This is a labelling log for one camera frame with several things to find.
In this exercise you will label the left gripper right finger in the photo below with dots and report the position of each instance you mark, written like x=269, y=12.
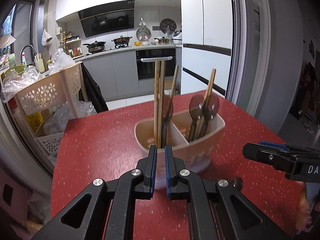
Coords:
x=216, y=209

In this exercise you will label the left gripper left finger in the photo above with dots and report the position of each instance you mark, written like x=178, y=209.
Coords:
x=105, y=209

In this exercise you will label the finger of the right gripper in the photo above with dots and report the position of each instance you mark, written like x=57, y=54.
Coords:
x=266, y=155
x=272, y=144

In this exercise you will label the pink utensil holder caddy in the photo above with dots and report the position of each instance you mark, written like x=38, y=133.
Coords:
x=196, y=154

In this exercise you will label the kitchen sink faucet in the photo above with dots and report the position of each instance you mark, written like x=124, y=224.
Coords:
x=28, y=58

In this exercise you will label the person's right hand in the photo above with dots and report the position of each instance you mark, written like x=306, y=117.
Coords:
x=303, y=218

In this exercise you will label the dark spoon in holder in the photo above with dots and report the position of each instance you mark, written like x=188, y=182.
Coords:
x=196, y=113
x=210, y=112

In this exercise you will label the beige perforated storage cart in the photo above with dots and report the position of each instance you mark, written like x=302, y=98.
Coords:
x=47, y=102

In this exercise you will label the white refrigerator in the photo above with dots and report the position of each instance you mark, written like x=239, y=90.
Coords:
x=207, y=40

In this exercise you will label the black wok on stove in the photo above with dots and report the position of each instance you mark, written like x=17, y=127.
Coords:
x=95, y=47

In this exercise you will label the black range hood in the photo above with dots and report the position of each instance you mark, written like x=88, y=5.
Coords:
x=107, y=17

